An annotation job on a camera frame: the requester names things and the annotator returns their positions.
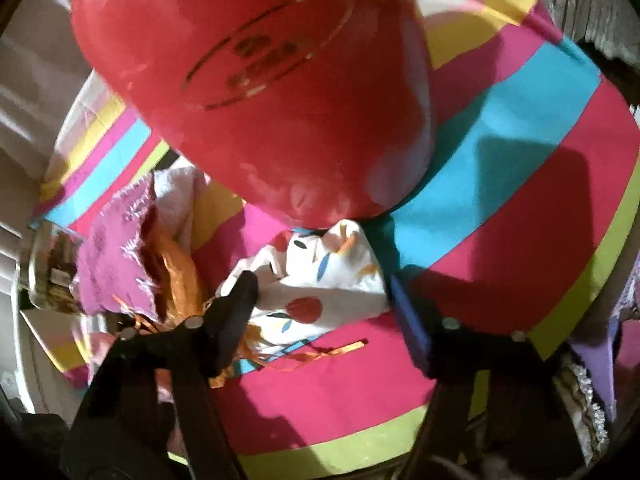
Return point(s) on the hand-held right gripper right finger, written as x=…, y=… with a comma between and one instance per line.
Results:
x=407, y=320

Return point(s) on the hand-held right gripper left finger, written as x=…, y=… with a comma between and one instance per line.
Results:
x=235, y=305

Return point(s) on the white dotted cloth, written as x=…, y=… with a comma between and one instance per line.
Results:
x=320, y=285

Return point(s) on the orange ribbon bundle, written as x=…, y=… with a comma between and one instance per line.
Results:
x=177, y=270

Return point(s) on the pale fluffy cloth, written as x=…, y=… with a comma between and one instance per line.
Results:
x=172, y=200

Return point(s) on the magenta embroidered cloth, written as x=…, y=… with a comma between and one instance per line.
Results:
x=110, y=260

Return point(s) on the colourful striped cloth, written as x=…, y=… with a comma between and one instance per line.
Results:
x=500, y=210

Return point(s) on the beige striped cushion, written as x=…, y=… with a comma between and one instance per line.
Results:
x=580, y=400

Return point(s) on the purple paper box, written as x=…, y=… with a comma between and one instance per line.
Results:
x=595, y=365

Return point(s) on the gold tin jar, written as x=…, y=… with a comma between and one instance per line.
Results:
x=45, y=270

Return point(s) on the red ceramic jar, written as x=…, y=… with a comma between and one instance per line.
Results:
x=250, y=85

